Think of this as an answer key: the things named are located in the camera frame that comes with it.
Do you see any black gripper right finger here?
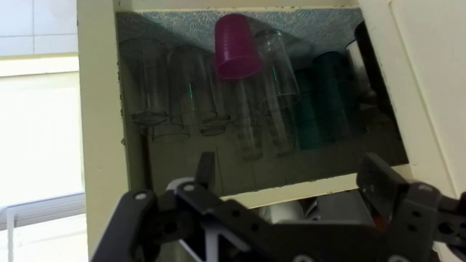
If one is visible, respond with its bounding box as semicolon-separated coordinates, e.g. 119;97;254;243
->
356;153;466;262

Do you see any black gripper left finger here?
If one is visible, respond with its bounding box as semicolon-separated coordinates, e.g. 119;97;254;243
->
91;150;253;262

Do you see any cream wall cupboard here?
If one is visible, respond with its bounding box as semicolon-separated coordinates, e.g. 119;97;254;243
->
75;0;413;259

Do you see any cream cupboard door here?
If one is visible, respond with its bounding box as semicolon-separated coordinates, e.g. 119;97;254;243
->
356;0;466;198

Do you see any teal tumbler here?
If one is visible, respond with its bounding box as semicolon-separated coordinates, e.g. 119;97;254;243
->
292;67;324;151
310;49;354;143

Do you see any small white bottle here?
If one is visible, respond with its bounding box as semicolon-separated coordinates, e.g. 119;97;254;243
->
345;41;370;93

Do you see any pink plastic cup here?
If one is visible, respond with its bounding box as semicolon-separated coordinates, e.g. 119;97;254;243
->
214;13;263;81

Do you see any speckled blue shelf liner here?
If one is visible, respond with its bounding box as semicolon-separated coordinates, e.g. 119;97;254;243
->
115;9;365;55

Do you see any tall clear glass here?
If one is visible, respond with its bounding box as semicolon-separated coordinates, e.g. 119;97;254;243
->
263;93;300;157
231;79;266;159

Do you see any clear drinking glass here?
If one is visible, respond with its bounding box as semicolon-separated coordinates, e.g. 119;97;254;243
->
118;38;171;125
253;28;303;99
166;45;220;135

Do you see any white dish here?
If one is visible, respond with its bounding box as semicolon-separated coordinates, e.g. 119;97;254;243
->
256;199;311;224

